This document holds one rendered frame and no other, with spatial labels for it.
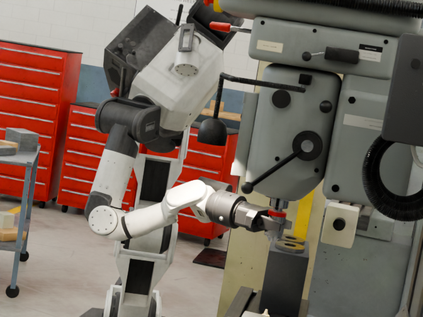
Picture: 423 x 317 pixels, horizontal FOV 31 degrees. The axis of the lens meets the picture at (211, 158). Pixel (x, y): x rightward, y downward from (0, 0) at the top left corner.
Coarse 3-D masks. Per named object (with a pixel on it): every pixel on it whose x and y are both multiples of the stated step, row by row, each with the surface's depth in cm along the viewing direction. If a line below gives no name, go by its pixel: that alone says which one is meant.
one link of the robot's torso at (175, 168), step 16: (144, 160) 248; (160, 160) 250; (176, 160) 249; (144, 176) 253; (160, 176) 253; (176, 176) 249; (144, 192) 254; (160, 192) 254; (128, 240) 250; (144, 240) 250; (160, 240) 251
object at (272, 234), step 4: (268, 216) 190; (272, 216) 189; (276, 220) 189; (280, 220) 189; (284, 220) 190; (284, 224) 191; (264, 232) 192; (268, 232) 190; (272, 232) 190; (276, 232) 190; (280, 232) 190; (268, 236) 190; (272, 236) 190; (276, 236) 190; (280, 236) 190
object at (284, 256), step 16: (288, 240) 237; (304, 240) 240; (272, 256) 226; (288, 256) 225; (304, 256) 225; (272, 272) 226; (288, 272) 226; (304, 272) 225; (272, 288) 227; (288, 288) 226; (272, 304) 228; (288, 304) 227
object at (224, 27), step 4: (212, 24) 199; (216, 24) 199; (220, 24) 198; (224, 24) 198; (228, 24) 198; (212, 28) 199; (216, 28) 199; (220, 28) 198; (224, 28) 198; (228, 28) 198; (232, 28) 198; (236, 28) 198; (240, 28) 198; (244, 28) 198; (228, 32) 199; (244, 32) 198; (248, 32) 198
